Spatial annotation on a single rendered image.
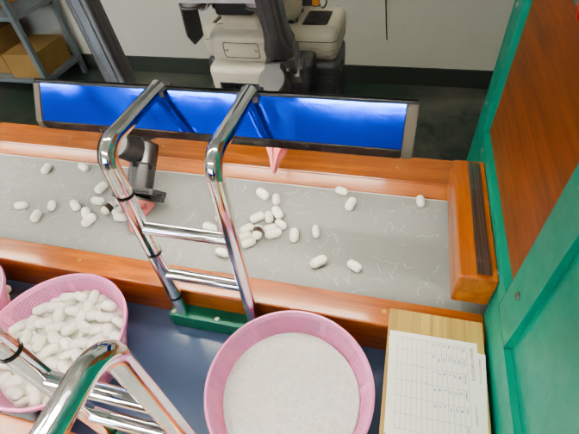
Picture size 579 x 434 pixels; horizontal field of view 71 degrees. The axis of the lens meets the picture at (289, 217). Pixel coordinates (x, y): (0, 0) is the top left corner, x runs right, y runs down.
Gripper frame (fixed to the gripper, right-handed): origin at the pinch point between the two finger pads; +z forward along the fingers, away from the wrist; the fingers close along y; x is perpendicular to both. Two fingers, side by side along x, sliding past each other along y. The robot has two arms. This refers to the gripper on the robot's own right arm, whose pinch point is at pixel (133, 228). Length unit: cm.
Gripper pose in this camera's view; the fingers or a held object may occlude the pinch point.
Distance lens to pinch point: 97.8
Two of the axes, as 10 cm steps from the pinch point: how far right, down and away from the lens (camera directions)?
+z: -1.2, 9.9, -0.5
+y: 9.7, 1.1, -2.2
